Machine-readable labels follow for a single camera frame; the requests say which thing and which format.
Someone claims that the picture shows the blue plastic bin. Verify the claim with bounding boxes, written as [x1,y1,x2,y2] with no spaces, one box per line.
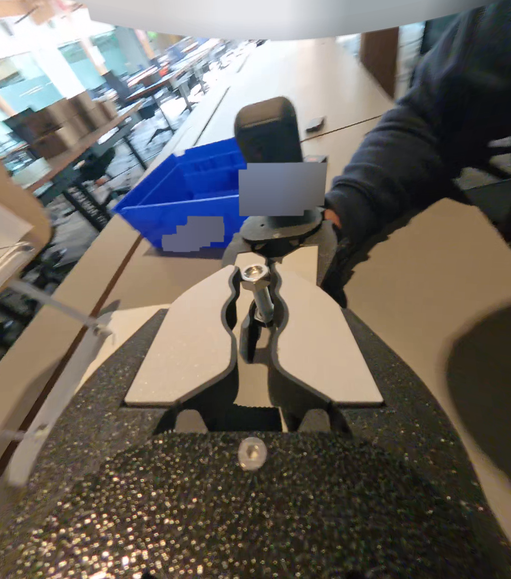
[113,138,249,258]

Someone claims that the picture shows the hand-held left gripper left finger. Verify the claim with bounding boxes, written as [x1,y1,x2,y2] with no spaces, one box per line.
[125,264,239,406]

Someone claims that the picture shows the person's right forearm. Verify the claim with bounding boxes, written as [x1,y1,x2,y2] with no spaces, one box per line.
[323,102,500,290]

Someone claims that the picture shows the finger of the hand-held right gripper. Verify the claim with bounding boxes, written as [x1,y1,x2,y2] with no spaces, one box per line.
[279,245,319,286]
[232,252,268,270]

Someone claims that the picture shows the stack of cardboard boxes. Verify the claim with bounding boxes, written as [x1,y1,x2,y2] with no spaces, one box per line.
[4,90,118,159]

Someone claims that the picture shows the steel hex nut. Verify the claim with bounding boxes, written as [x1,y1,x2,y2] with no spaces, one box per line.
[239,264,271,293]

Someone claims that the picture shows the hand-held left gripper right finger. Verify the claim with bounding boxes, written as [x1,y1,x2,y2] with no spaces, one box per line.
[271,271,383,406]

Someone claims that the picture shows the brown office table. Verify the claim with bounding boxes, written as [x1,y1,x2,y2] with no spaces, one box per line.
[25,102,143,200]

